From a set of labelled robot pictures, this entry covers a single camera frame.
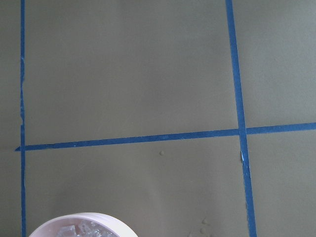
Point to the ice cubes pile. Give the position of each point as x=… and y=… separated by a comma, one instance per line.
x=85, y=229

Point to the pink bowl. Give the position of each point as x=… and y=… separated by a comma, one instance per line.
x=51, y=227

